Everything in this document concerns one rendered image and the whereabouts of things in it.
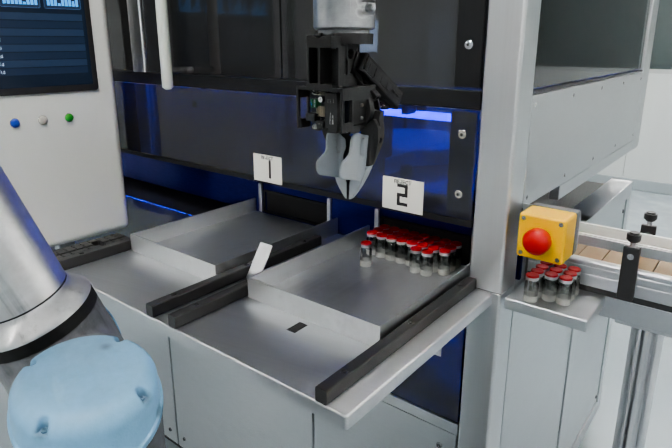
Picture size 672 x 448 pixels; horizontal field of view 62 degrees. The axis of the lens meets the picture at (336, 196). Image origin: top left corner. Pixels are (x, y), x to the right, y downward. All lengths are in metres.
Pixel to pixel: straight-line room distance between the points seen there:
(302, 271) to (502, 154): 0.40
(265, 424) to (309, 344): 0.74
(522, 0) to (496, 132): 0.19
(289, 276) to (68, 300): 0.48
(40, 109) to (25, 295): 0.89
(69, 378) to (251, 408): 1.04
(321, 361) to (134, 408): 0.32
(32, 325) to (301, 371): 0.32
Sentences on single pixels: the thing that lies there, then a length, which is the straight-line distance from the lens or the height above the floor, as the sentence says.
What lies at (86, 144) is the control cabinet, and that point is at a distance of 1.50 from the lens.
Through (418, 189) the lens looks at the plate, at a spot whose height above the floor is 1.04.
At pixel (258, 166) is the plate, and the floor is 1.02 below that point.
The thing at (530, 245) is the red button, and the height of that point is 0.99.
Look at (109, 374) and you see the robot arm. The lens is 0.53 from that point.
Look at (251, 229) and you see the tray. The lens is 1.25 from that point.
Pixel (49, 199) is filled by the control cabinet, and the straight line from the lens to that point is 1.48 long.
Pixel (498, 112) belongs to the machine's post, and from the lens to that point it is 0.90.
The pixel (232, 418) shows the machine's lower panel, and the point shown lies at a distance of 1.63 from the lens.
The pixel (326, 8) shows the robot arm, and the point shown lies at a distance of 0.68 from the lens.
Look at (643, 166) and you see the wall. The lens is 5.59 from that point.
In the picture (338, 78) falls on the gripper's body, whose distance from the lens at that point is 0.67.
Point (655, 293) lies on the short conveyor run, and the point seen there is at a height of 0.91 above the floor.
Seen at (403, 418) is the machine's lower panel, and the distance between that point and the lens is 1.20.
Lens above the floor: 1.29
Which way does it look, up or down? 16 degrees down
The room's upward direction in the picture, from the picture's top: straight up
